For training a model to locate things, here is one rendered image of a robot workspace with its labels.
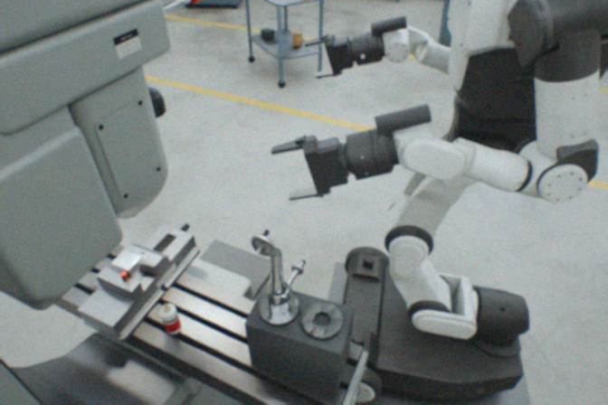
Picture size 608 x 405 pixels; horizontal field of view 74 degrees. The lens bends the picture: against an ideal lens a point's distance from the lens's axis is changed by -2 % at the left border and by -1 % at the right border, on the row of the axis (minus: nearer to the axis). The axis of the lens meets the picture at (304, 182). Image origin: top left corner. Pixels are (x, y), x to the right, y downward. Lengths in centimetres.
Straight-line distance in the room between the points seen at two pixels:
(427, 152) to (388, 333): 98
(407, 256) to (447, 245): 150
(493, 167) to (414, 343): 92
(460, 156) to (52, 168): 64
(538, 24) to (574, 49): 7
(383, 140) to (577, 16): 33
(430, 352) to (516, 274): 125
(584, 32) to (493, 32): 16
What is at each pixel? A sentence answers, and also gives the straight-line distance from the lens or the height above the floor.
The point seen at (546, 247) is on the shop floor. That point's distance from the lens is 298.
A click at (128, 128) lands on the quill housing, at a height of 153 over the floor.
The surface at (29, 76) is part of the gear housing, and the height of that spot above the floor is 169.
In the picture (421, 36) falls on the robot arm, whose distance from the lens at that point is 127.
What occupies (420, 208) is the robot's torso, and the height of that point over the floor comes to 115.
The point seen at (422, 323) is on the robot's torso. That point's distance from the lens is 150.
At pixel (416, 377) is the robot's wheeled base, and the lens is 155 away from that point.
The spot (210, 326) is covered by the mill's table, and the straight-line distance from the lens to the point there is 121.
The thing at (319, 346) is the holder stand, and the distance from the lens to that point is 91.
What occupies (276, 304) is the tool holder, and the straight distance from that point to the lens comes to 90.
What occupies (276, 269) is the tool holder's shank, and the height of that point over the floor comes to 127.
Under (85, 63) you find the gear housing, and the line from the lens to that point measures 69.
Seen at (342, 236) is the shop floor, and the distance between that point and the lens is 265.
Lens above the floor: 192
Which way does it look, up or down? 39 degrees down
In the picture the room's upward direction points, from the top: straight up
